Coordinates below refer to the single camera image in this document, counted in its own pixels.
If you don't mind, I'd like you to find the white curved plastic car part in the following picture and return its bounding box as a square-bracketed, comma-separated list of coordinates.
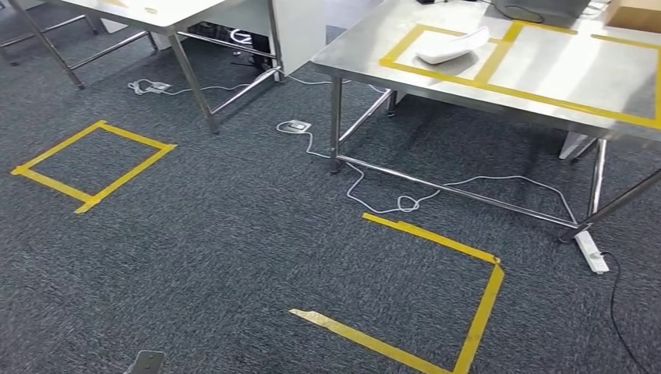
[414, 26, 490, 65]

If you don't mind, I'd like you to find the stainless steel workbench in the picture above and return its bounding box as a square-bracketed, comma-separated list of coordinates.
[311, 0, 661, 244]

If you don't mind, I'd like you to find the yellow tape on workbench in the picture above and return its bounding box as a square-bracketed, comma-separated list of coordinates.
[378, 19, 661, 130]

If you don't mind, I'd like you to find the white partition panel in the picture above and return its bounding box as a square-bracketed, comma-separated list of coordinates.
[268, 0, 333, 79]

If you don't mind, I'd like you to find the yellow floor tape square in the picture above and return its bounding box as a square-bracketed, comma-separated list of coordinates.
[10, 120, 178, 215]
[288, 212, 506, 374]

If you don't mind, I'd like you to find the white top steel table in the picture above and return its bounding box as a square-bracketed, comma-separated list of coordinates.
[0, 0, 285, 136]

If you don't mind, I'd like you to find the white power strip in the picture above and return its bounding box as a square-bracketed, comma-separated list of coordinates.
[574, 231, 611, 275]

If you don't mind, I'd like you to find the grey device housing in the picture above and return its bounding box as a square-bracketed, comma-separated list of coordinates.
[489, 0, 592, 30]

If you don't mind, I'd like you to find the brown cardboard box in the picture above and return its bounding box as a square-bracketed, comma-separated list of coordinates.
[604, 0, 661, 34]

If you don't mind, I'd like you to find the white cable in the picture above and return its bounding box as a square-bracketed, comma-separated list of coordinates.
[127, 77, 254, 98]
[276, 119, 578, 224]
[285, 73, 394, 95]

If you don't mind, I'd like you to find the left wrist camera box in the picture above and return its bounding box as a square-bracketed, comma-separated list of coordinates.
[122, 351, 166, 374]

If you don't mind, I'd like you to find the black cable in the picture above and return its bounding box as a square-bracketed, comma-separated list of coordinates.
[601, 251, 649, 374]

